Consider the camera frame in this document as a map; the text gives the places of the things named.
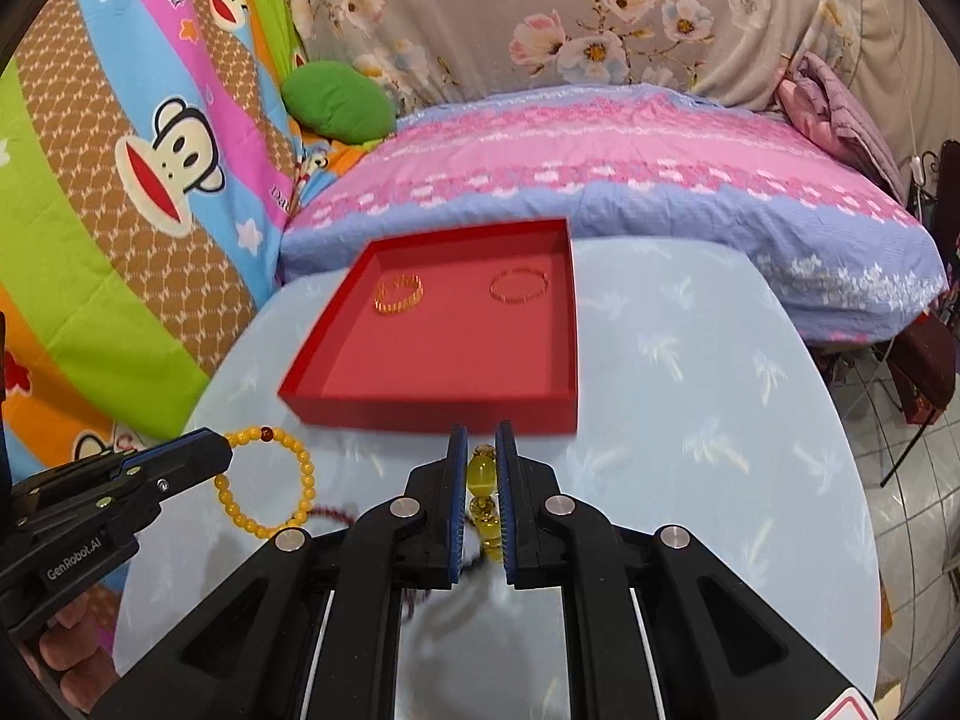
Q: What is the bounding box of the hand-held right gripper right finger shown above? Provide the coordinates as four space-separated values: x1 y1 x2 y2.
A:
495 421 852 720

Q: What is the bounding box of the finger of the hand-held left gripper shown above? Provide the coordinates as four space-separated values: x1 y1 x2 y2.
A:
13 427 227 512
15 436 233 535

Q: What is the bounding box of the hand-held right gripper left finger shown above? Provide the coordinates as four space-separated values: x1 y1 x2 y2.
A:
94 424 468 720

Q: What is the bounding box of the yellow stone braided cord bracelet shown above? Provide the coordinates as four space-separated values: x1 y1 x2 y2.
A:
311 444 505 620

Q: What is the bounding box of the yellow round bead bracelet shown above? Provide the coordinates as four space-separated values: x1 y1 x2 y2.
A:
214 425 317 540

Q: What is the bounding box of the red square tray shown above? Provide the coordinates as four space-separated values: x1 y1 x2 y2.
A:
277 218 580 435

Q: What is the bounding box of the person's left hand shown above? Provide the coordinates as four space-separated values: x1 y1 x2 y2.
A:
19 591 119 718

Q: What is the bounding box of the light blue printed tablecloth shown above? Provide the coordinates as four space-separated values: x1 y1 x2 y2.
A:
112 236 880 720

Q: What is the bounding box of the cartoon monkey printed blanket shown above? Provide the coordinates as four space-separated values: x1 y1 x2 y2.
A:
0 0 380 470

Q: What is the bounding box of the pink and purple bed cover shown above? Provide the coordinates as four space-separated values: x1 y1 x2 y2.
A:
277 82 947 347

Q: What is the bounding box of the green pillow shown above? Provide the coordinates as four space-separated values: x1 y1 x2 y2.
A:
281 60 398 145

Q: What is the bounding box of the dark red chair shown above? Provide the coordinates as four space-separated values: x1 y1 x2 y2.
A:
876 313 960 490

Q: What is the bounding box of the grey floral sheet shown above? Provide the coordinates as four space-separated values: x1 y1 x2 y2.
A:
289 0 960 192

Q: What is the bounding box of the folded purple quilt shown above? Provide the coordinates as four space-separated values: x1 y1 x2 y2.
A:
775 52 910 202

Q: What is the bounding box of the thin gold bracelet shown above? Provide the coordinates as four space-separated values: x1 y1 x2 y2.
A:
490 268 549 305

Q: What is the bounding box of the wide gold bracelet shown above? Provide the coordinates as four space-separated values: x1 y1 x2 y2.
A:
373 276 424 317

